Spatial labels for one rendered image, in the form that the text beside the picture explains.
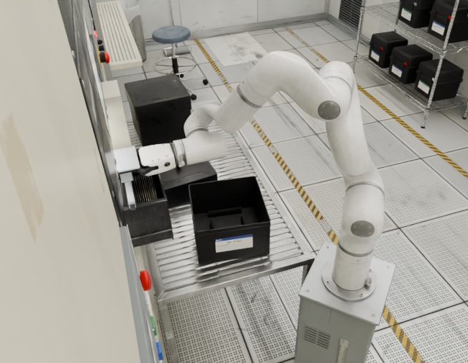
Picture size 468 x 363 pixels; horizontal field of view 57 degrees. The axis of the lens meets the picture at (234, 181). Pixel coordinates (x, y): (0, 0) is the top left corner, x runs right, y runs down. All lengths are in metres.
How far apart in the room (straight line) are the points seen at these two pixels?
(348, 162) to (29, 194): 1.12
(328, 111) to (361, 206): 0.34
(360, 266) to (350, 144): 0.47
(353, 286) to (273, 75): 0.80
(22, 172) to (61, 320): 0.06
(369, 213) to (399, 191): 2.02
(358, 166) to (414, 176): 2.24
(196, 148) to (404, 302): 1.65
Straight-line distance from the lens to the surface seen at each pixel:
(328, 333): 1.71
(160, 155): 1.33
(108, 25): 3.90
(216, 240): 1.59
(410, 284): 2.71
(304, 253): 1.70
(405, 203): 3.22
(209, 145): 1.34
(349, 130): 1.21
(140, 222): 1.37
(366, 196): 1.32
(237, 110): 1.21
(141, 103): 2.20
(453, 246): 3.01
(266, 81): 1.15
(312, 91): 1.09
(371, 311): 1.58
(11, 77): 0.19
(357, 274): 1.54
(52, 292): 0.17
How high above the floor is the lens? 2.02
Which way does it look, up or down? 39 degrees down
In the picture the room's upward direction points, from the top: 2 degrees counter-clockwise
